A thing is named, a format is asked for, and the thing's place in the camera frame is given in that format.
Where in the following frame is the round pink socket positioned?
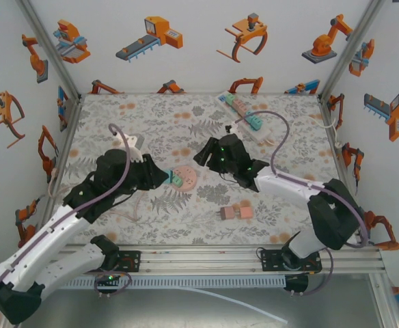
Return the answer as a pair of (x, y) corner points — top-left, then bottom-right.
(167, 165), (198, 191)

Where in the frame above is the white power strip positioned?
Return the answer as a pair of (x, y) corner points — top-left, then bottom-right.
(216, 94), (275, 144)

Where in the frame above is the brown cube plug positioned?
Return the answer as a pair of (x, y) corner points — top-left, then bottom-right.
(216, 205), (236, 221)

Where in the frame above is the floral patterned table mat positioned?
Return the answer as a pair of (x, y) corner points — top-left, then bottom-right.
(44, 92), (364, 247)

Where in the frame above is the black controller board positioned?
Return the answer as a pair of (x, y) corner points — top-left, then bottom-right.
(284, 273), (309, 294)
(94, 272), (122, 285)

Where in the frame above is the grey metal panel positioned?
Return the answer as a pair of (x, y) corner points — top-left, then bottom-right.
(17, 288), (387, 328)

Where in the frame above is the white plastic tube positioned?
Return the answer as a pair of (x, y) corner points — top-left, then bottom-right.
(178, 286), (289, 325)

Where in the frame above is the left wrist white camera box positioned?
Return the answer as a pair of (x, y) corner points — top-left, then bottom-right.
(114, 132), (146, 163)

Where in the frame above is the aluminium side rail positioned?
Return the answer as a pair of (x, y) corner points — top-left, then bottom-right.
(317, 94), (371, 247)
(42, 94), (84, 219)

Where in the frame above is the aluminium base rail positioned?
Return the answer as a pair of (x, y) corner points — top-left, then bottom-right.
(57, 244), (387, 276)

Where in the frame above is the white power strip cable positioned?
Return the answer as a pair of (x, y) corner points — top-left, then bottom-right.
(262, 115), (344, 151)

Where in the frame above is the white slotted cable duct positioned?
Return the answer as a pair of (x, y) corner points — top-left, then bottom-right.
(62, 275), (286, 288)

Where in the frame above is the aluminium corner post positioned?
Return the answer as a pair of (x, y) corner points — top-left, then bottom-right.
(317, 0), (387, 100)
(16, 0), (83, 100)

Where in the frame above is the aluminium frame leg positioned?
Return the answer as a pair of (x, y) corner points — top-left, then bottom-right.
(368, 273), (399, 328)

